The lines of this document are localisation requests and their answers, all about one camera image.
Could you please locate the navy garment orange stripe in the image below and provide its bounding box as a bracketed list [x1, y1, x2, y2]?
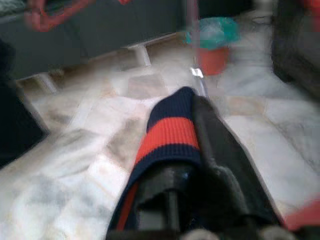
[106, 85, 285, 240]

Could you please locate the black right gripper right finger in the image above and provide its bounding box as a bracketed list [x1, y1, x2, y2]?
[192, 95, 285, 227]

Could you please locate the red plastic hanger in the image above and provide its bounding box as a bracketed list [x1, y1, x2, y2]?
[24, 0, 132, 33]

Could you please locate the black television cabinet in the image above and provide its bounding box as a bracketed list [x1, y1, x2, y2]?
[0, 0, 192, 81]

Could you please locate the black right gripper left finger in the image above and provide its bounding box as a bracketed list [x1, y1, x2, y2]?
[136, 164, 198, 240]

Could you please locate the orange bin teal liner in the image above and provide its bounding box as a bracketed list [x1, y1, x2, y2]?
[185, 16, 241, 77]

